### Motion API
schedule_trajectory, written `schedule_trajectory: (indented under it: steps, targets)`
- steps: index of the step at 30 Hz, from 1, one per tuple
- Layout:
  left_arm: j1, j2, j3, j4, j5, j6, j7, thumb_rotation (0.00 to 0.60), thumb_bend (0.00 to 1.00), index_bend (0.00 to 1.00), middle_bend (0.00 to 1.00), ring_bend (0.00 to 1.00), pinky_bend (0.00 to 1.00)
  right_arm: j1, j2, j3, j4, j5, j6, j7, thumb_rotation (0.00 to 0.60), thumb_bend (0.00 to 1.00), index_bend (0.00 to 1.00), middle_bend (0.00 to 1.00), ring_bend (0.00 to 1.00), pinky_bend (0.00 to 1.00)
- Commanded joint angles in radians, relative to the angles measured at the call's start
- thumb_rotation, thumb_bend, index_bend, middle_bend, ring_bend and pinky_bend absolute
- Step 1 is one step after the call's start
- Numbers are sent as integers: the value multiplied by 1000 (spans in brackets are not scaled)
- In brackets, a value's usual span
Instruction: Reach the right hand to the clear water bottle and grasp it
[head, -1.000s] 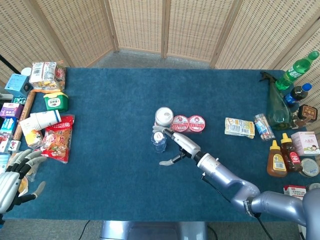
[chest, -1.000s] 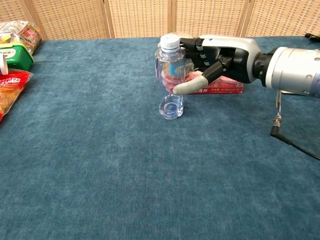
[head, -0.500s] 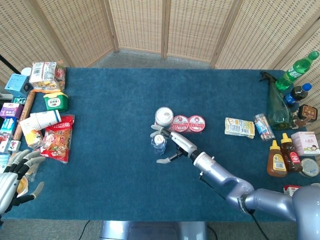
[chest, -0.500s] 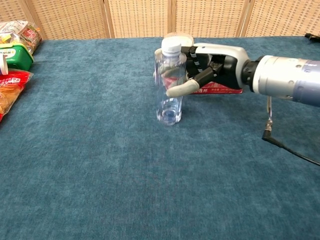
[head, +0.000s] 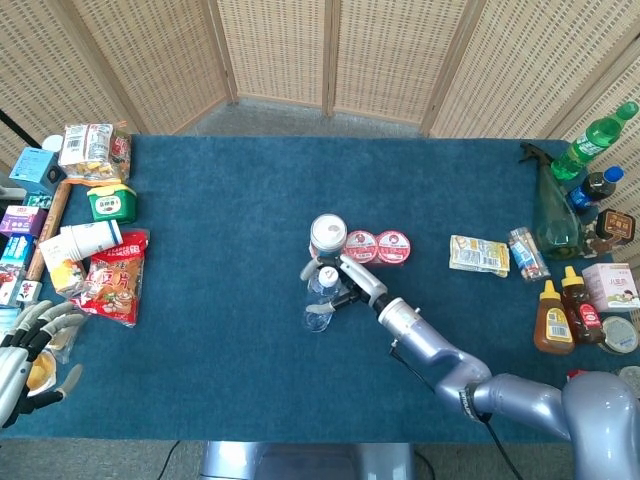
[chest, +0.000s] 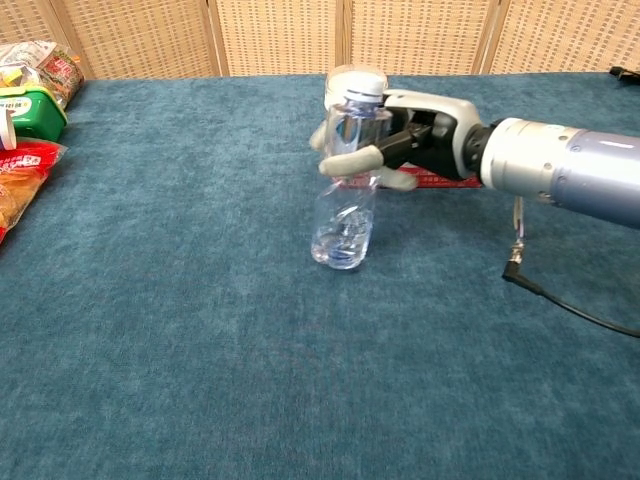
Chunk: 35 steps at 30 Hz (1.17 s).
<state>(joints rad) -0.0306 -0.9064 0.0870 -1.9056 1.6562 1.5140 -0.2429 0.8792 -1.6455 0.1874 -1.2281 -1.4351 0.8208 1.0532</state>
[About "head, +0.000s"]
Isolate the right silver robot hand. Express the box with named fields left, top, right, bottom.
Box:
left=299, top=253, right=389, bottom=316

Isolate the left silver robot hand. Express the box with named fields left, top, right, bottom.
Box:
left=0, top=299, right=88, bottom=430

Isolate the clear water bottle white cap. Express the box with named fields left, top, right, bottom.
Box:
left=302, top=265, right=344, bottom=334

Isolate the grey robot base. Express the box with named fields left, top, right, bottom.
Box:
left=199, top=440, right=416, bottom=480

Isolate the honey bottle yellow label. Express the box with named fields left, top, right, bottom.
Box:
left=532, top=279, right=576, bottom=356

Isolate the dark green spray bottle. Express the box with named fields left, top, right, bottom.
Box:
left=518, top=141, right=587, bottom=260

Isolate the honey bottle red label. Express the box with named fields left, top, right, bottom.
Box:
left=560, top=265, right=607, bottom=347

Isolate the dark cola bottle blue cap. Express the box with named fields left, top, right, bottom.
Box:
left=566, top=165, right=625, bottom=215

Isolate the bright green soda bottle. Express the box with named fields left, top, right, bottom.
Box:
left=550, top=100, right=640, bottom=181

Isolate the yellow pudding cup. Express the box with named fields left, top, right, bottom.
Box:
left=25, top=348, right=59, bottom=397

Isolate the pale blue white pack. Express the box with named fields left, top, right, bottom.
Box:
left=0, top=305, right=22, bottom=337

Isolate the white lidded jar blue band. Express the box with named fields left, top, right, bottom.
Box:
left=309, top=213, right=348, bottom=261

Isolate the clear plastic wrapped pack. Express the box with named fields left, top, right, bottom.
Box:
left=47, top=319, right=87, bottom=365

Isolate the small white flower box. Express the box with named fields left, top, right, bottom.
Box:
left=16, top=279, right=44, bottom=304

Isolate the red fruit print box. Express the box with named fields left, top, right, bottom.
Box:
left=0, top=268, right=27, bottom=308

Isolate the yellow white snack packet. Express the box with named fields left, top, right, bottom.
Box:
left=47, top=258, right=89, bottom=298

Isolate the blue white carton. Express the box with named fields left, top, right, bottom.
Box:
left=0, top=233, right=37, bottom=275

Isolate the yellow snack packet with barcode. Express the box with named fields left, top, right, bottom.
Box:
left=448, top=234, right=511, bottom=278

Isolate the large red chips bag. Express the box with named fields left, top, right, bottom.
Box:
left=69, top=228, right=150, bottom=329

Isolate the purple box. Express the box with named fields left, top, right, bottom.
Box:
left=0, top=204, right=49, bottom=239

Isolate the blue table cloth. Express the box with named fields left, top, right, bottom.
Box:
left=0, top=133, right=640, bottom=444

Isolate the brown wooden roll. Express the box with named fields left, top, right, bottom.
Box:
left=24, top=180, right=74, bottom=283

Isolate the clear snack tube blue label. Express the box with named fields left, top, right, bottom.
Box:
left=508, top=227, right=551, bottom=284

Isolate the grey device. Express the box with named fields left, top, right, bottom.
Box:
left=0, top=172, right=27, bottom=202

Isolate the green tub yellow lid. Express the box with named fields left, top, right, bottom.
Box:
left=86, top=183, right=138, bottom=225

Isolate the light blue box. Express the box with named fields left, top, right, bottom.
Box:
left=8, top=146, right=67, bottom=196

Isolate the white snack bag with barcode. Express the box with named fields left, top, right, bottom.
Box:
left=58, top=123, right=121, bottom=182

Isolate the black rod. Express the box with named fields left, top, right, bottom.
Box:
left=0, top=108, right=32, bottom=149

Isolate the red clear snack bag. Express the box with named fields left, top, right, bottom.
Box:
left=107, top=129, right=134, bottom=184

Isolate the woven bamboo folding screen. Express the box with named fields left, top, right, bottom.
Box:
left=0, top=0, right=640, bottom=271

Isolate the pink cardboard box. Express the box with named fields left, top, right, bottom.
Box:
left=581, top=263, right=640, bottom=313

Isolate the brown lidded nut jar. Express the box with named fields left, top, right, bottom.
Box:
left=581, top=208, right=637, bottom=259

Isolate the round white tin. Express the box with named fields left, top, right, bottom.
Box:
left=599, top=315, right=640, bottom=355

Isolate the clear round plastic lid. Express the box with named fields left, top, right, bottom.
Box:
left=615, top=365, right=640, bottom=391

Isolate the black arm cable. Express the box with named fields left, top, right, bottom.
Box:
left=389, top=343, right=522, bottom=480

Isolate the black floor cable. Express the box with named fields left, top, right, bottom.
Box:
left=159, top=439, right=204, bottom=480
left=413, top=447, right=437, bottom=480

